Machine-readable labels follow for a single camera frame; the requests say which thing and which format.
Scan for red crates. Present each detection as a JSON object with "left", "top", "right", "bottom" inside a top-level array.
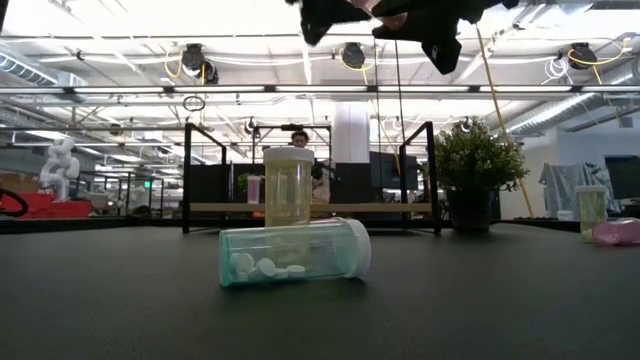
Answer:
[{"left": 0, "top": 192, "right": 93, "bottom": 221}]

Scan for purple pill bottle white cap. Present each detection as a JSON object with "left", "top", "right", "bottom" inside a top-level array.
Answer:
[
  {"left": 592, "top": 218, "right": 640, "bottom": 247},
  {"left": 246, "top": 174, "right": 263, "bottom": 205}
]

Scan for black partition panel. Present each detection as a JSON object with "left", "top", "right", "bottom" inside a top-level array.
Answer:
[
  {"left": 334, "top": 162, "right": 372, "bottom": 204},
  {"left": 188, "top": 163, "right": 266, "bottom": 204}
]

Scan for person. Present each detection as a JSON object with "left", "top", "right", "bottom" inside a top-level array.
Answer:
[{"left": 290, "top": 129, "right": 335, "bottom": 204}]

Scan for silver ventilation duct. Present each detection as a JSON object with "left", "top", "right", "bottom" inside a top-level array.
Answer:
[
  {"left": 502, "top": 59, "right": 640, "bottom": 139},
  {"left": 0, "top": 49, "right": 89, "bottom": 104}
]

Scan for green plant in black pot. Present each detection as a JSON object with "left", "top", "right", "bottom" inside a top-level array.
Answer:
[{"left": 428, "top": 117, "right": 531, "bottom": 232}]

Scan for thin black hanging cable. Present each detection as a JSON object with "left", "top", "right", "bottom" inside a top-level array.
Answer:
[
  {"left": 393, "top": 39, "right": 404, "bottom": 131},
  {"left": 373, "top": 38, "right": 381, "bottom": 151}
]

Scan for long ceiling light bar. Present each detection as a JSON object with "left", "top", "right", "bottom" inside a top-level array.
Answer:
[{"left": 0, "top": 84, "right": 640, "bottom": 96}]

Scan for black hanging cable ring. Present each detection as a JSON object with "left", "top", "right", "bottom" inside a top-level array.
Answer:
[{"left": 181, "top": 94, "right": 207, "bottom": 114}]

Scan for small green background plant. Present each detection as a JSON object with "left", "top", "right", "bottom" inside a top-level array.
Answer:
[{"left": 236, "top": 172, "right": 265, "bottom": 204}]

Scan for black cable loop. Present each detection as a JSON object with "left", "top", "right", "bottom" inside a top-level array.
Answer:
[{"left": 0, "top": 187, "right": 30, "bottom": 219}]

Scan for long yellow cable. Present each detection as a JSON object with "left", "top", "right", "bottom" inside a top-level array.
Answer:
[{"left": 473, "top": 22, "right": 535, "bottom": 219}]

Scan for black ceiling cable reel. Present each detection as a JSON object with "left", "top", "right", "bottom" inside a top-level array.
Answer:
[
  {"left": 180, "top": 42, "right": 207, "bottom": 76},
  {"left": 341, "top": 42, "right": 366, "bottom": 70},
  {"left": 569, "top": 42, "right": 599, "bottom": 70}
]

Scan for grey draped cloth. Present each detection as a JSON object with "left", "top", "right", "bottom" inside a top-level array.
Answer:
[{"left": 538, "top": 161, "right": 622, "bottom": 221}]

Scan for white column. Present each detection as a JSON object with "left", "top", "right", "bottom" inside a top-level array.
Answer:
[{"left": 332, "top": 102, "right": 372, "bottom": 165}]

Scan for red pill bottle white cap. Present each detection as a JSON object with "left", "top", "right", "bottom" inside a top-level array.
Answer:
[{"left": 349, "top": 0, "right": 409, "bottom": 32}]

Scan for yellow pill bottle white cap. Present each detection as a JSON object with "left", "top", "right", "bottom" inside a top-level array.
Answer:
[
  {"left": 574, "top": 185, "right": 609, "bottom": 245},
  {"left": 262, "top": 146, "right": 316, "bottom": 229}
]

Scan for teal pill bottle white cap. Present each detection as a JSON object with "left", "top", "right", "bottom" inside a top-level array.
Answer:
[{"left": 217, "top": 217, "right": 373, "bottom": 289}]

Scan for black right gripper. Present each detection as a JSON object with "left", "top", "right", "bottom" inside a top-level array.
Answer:
[{"left": 370, "top": 0, "right": 521, "bottom": 76}]

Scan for wooden shelf black metal frame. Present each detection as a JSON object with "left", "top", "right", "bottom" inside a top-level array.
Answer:
[{"left": 181, "top": 121, "right": 443, "bottom": 236}]

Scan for white coiled cable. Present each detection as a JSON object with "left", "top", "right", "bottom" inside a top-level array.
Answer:
[{"left": 542, "top": 53, "right": 572, "bottom": 85}]

